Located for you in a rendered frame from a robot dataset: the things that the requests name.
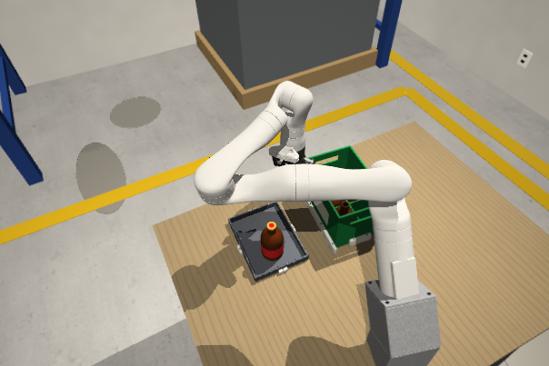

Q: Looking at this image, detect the green divided crate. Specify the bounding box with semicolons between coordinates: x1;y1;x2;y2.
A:
308;145;374;248

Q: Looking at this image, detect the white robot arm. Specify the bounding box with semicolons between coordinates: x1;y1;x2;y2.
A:
194;81;419;300

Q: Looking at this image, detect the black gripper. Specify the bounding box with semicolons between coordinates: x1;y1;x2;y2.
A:
272;146;314;166

